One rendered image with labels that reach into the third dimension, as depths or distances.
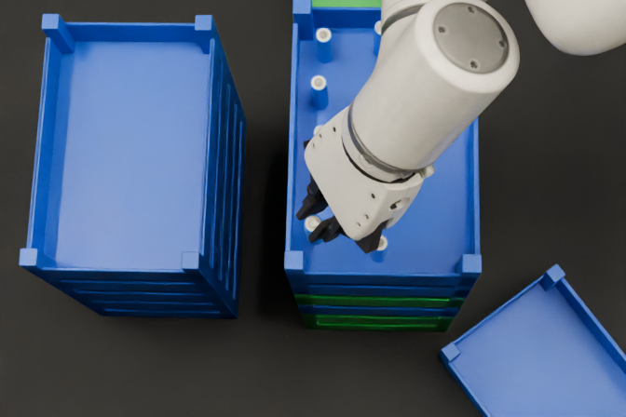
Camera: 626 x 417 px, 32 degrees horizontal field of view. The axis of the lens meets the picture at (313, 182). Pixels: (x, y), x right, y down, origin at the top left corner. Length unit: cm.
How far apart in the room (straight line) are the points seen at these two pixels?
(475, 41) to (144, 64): 65
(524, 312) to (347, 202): 69
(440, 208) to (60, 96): 49
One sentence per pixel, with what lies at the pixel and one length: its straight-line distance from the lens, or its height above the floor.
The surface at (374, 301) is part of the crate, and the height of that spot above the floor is 28.
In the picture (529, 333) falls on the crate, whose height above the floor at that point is 0.
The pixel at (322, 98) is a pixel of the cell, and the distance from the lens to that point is 122.
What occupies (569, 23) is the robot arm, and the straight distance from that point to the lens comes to 74.
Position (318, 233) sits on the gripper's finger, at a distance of 105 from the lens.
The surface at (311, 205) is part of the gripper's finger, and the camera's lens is 104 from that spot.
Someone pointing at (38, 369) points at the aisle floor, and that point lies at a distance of 166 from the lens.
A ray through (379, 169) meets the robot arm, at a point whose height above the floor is 73.
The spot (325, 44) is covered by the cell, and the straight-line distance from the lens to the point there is 121.
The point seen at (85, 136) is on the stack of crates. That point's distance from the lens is 137.
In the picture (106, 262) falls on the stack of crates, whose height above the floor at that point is 32.
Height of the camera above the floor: 159
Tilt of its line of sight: 75 degrees down
